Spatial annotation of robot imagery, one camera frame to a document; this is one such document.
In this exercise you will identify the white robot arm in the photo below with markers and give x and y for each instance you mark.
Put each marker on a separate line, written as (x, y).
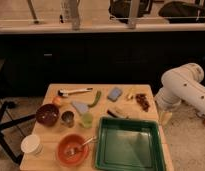
(181, 84)

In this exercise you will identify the white paper cup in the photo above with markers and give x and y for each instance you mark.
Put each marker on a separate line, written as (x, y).
(31, 144)

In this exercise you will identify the dark purple bowl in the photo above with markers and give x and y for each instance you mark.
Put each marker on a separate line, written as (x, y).
(47, 115)

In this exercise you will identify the small yellow item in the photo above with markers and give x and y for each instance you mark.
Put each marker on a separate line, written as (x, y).
(130, 94)

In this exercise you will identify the orange bowl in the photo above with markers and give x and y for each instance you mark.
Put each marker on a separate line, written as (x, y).
(66, 143)

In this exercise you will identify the dark red grape bunch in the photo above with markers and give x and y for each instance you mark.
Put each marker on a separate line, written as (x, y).
(142, 101)

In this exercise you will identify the black chair base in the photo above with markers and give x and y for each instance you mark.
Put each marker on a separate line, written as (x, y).
(9, 124)

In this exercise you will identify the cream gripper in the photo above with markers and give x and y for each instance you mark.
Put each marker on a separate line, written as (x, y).
(165, 116)

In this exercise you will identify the blue sponge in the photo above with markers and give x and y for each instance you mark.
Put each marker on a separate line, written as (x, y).
(114, 94)

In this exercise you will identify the metal spoon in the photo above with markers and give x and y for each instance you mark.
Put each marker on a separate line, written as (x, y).
(74, 150)

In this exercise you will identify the small orange fruit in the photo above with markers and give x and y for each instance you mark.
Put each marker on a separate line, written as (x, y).
(57, 101)

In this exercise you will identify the wooden table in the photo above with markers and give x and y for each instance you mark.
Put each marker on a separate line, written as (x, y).
(49, 136)

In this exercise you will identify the light green cup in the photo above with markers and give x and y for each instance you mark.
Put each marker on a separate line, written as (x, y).
(86, 120)

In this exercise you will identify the small metal cup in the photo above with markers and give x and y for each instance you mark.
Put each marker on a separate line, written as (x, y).
(68, 118)

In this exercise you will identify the green plastic tray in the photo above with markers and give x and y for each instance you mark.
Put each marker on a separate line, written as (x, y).
(129, 145)

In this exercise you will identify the grey blue cloth piece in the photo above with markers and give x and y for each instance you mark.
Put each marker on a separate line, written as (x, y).
(80, 107)

